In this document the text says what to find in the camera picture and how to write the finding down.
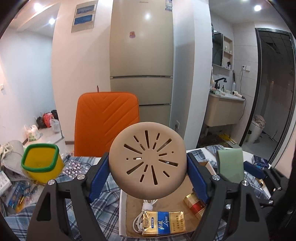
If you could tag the open cardboard box tray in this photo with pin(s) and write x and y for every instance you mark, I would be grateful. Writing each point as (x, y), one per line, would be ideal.
(130, 207)

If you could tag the white hair dryer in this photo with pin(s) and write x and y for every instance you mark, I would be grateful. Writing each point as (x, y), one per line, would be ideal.
(235, 93)

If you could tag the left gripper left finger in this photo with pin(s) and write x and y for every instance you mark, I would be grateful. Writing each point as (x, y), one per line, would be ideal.
(50, 220)

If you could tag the dark blue box on table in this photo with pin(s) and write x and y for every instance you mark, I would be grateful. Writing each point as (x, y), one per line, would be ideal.
(260, 162)

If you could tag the bathroom mirror cabinet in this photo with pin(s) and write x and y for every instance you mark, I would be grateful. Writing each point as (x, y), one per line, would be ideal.
(222, 52)

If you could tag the blue gold cigarette pack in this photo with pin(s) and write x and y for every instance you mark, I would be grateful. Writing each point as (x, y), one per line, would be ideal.
(155, 223)

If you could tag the beige round vented disc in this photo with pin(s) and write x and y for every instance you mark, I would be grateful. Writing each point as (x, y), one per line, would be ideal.
(148, 160)

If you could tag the grey electrical wall panel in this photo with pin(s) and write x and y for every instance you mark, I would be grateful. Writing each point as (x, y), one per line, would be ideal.
(84, 16)

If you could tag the beige three-door refrigerator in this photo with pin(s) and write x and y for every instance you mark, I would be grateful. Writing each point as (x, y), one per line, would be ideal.
(141, 55)

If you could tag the pill blister sheet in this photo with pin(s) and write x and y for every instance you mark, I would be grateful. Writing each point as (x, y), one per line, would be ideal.
(74, 168)

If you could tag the black faucet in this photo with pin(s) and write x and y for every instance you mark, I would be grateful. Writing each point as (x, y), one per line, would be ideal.
(217, 84)

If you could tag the yellow bin green rim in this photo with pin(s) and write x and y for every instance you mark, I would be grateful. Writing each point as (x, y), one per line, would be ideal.
(42, 162)

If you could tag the white plastic bag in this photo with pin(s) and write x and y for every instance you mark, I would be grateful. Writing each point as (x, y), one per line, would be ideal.
(32, 133)

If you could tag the red gold cigarette pack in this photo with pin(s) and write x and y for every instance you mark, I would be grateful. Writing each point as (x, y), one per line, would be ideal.
(196, 205)

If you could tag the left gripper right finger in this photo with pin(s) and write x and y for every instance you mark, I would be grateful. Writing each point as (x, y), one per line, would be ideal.
(245, 219)

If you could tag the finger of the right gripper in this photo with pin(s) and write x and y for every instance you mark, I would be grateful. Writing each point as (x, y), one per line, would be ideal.
(253, 170)

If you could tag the beige cloth bag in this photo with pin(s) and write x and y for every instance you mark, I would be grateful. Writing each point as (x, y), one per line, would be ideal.
(11, 156)

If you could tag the green paper card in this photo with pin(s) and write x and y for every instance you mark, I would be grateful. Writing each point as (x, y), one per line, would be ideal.
(230, 164)

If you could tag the orange quilted chair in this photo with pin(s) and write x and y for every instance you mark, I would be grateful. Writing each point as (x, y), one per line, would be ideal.
(100, 117)

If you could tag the blue plaid shirt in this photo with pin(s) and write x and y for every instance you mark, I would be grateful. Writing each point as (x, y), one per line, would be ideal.
(106, 207)

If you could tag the red plastic bag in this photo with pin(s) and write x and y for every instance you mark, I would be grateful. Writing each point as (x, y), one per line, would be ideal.
(47, 119)

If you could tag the bathroom vanity cabinet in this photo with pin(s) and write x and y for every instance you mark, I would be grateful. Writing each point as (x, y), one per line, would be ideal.
(223, 110)

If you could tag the white trash bin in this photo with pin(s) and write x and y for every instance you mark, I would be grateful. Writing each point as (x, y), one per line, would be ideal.
(256, 127)

